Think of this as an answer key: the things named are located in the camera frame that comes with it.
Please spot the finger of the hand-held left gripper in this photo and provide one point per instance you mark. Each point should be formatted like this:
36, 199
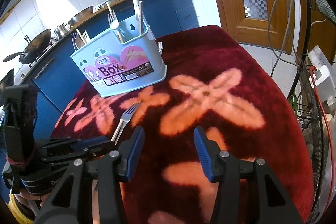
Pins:
89, 141
99, 149

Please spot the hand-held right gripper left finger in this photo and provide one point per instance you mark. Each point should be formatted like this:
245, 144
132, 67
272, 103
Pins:
136, 150

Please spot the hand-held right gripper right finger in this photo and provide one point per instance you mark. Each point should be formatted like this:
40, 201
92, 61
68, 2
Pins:
202, 153

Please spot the metal fork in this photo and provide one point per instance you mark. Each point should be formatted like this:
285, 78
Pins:
126, 119
113, 22
74, 39

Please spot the light blue utensil holder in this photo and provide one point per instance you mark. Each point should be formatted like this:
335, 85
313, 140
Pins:
136, 64

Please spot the beige plastic spoon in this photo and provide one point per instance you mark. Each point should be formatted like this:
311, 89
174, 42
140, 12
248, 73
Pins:
78, 43

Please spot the person's left forearm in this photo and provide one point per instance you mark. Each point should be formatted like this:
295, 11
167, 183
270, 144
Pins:
18, 211

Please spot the person's left hand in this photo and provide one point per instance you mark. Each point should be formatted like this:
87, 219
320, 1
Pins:
26, 199

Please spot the black frying pan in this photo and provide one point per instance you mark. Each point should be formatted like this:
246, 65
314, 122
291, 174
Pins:
6, 78

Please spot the red floral blanket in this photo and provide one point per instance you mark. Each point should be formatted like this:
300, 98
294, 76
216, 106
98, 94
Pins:
236, 134

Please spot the blue kitchen base cabinet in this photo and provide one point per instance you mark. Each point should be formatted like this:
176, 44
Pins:
57, 69

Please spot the black wok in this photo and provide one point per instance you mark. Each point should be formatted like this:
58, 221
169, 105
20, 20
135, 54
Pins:
36, 43

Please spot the metal kettle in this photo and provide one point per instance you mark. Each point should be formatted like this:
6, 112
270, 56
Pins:
61, 30

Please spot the green plant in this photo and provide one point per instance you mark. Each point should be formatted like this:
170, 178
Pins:
294, 102

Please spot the steel wok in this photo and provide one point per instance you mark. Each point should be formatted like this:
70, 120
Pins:
81, 15

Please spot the shallow metal pan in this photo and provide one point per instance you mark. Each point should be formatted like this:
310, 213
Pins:
113, 0

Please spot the white power strip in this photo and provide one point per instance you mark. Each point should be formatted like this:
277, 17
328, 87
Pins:
324, 77

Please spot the wooden door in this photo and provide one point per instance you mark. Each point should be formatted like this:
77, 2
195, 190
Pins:
228, 3

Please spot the black standing fan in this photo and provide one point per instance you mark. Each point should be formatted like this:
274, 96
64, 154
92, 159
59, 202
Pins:
307, 29

